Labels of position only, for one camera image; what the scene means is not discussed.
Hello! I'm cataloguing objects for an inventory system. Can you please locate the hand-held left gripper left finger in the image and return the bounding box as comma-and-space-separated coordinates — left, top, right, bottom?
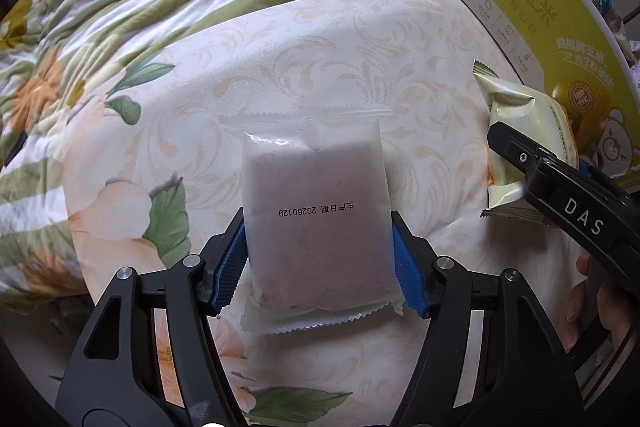
55, 207, 251, 427

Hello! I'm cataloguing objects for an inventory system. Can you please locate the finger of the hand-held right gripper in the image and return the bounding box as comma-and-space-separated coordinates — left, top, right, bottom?
487, 121, 622, 249

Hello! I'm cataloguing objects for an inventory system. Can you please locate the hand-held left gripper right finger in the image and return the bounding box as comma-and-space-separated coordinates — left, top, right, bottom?
390, 208, 587, 427

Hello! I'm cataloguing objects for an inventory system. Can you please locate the pale green snack packet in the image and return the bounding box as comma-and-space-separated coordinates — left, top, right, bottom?
472, 61, 584, 226

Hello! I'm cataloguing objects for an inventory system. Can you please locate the translucent white snack packet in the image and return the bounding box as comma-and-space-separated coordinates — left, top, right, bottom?
220, 108, 405, 337

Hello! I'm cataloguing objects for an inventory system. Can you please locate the yellow corn product box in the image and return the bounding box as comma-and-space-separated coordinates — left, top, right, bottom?
445, 0, 640, 180

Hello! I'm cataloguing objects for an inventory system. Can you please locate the person's right hand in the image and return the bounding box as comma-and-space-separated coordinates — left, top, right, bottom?
564, 253, 640, 353

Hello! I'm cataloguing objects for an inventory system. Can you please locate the blue snack packet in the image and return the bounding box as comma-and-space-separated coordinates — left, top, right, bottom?
585, 0, 627, 34

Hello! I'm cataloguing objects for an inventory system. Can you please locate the peach floral bed sheet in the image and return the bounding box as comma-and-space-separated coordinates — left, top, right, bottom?
60, 0, 601, 427

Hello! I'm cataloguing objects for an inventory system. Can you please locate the floral striped duvet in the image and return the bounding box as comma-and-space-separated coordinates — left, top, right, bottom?
0, 0, 462, 304

